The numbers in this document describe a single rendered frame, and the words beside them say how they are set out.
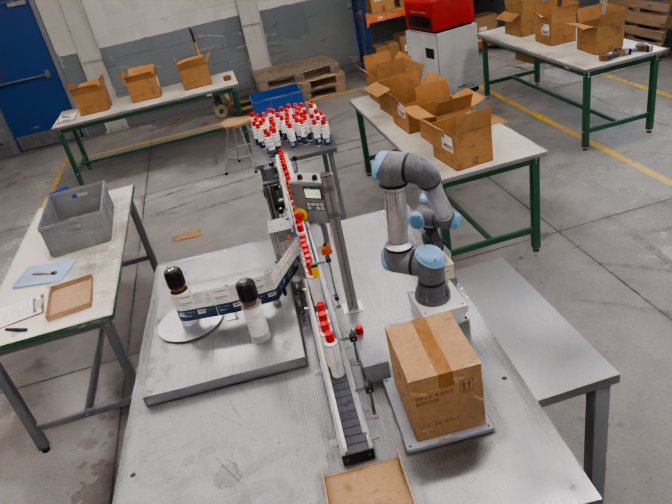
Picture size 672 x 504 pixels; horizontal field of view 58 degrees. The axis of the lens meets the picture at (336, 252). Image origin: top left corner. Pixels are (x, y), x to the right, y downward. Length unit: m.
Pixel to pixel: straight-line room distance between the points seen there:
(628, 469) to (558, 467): 1.14
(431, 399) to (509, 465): 0.31
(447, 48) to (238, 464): 6.31
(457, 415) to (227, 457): 0.82
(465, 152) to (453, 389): 2.30
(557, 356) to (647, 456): 0.96
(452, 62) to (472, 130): 3.91
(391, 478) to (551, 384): 0.68
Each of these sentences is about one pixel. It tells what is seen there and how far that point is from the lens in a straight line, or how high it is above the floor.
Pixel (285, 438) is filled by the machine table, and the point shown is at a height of 0.83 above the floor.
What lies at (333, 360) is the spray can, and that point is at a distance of 2.29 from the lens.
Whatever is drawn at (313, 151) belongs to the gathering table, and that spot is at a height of 0.88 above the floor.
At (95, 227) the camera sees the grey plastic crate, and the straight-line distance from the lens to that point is 4.18.
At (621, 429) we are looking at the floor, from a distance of 3.35.
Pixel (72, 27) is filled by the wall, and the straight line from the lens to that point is 9.89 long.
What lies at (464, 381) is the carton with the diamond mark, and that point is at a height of 1.06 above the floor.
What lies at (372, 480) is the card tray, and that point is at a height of 0.83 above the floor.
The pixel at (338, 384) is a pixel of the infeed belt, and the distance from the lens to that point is 2.33.
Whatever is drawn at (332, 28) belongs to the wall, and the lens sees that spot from 10.08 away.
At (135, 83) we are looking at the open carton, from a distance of 7.80.
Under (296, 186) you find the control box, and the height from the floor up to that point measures 1.46.
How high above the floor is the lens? 2.44
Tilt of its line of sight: 30 degrees down
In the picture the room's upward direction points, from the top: 12 degrees counter-clockwise
